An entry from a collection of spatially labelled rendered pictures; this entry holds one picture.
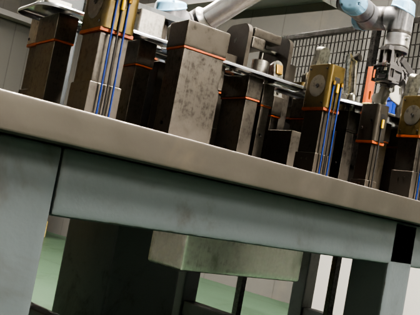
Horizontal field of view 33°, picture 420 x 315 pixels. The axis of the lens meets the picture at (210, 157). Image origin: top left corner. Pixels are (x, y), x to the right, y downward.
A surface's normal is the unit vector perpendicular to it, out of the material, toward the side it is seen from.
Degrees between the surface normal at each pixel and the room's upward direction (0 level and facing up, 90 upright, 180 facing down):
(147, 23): 90
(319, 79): 90
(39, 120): 90
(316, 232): 90
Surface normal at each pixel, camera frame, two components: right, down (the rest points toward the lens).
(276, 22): -0.72, -0.18
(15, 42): 0.68, 0.07
